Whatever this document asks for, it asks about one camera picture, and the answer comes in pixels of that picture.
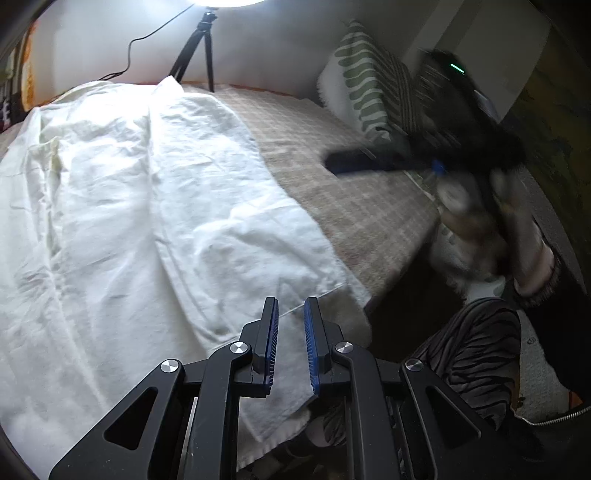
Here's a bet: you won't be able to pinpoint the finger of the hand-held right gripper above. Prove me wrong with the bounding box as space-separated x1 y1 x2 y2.
323 147 416 177

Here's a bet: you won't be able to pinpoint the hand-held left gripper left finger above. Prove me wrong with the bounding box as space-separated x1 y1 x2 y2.
48 296 280 480

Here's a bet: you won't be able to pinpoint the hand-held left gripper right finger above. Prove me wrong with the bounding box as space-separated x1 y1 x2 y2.
303 296 527 480

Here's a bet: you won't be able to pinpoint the white shirt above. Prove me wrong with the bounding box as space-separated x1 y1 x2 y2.
0 76 372 472

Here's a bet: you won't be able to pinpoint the person's right forearm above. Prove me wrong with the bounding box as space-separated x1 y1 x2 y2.
510 240 591 416

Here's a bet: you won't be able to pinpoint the person's right hand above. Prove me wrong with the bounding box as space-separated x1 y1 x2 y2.
436 166 555 296

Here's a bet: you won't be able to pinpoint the beige plaid blanket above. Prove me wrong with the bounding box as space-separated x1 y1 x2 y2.
180 83 444 342

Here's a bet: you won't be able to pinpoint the dark striped pillow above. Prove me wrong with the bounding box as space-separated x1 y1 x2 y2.
383 48 430 137

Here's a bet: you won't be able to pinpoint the green patterned pillow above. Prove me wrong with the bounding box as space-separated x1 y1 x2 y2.
316 19 407 139

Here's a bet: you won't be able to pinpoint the person's striped grey trousers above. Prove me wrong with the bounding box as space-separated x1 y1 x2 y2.
318 298 522 444

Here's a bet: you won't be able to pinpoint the black mini tripod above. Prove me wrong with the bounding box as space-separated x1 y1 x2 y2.
168 10 218 93

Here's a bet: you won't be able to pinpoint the ring light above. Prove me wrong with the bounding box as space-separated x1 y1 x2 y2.
191 0 266 10

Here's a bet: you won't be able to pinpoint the black cable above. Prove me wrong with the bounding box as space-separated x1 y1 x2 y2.
99 11 190 83

